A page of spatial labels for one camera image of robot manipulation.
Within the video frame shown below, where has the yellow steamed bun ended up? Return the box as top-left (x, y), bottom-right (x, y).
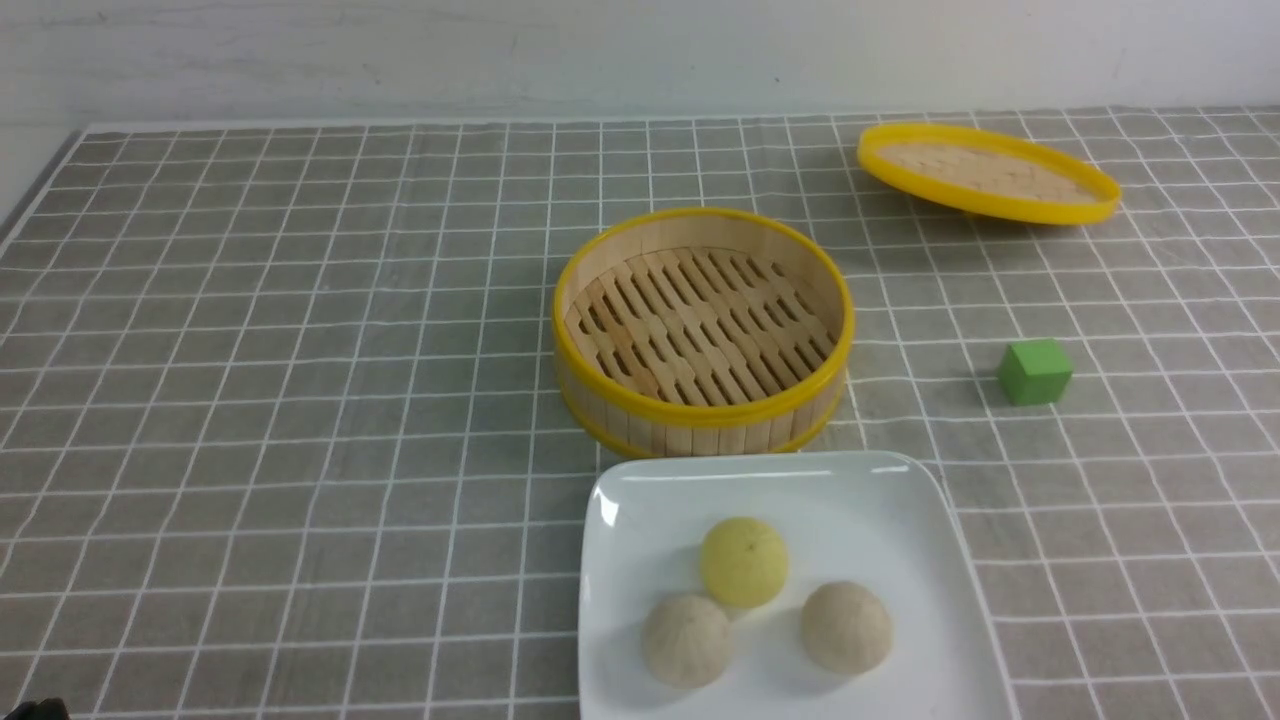
top-left (699, 516), bottom-right (790, 609)

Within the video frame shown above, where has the white steamed bun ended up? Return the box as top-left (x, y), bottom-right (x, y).
top-left (800, 582), bottom-right (893, 676)
top-left (641, 594), bottom-right (733, 691)

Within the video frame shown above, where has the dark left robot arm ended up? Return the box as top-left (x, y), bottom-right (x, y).
top-left (4, 698), bottom-right (70, 720)

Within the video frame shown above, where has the white square plate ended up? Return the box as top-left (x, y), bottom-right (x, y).
top-left (579, 451), bottom-right (1018, 719)

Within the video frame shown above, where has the bamboo steamer basket yellow rim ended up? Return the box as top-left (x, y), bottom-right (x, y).
top-left (550, 208), bottom-right (856, 457)

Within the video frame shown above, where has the grey checked tablecloth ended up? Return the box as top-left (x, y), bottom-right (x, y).
top-left (1, 108), bottom-right (1279, 719)

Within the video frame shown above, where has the green cube block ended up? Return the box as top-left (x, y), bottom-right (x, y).
top-left (996, 338), bottom-right (1074, 406)

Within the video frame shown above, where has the yellow rimmed steamer lid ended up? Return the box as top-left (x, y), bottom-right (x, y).
top-left (858, 123), bottom-right (1123, 225)

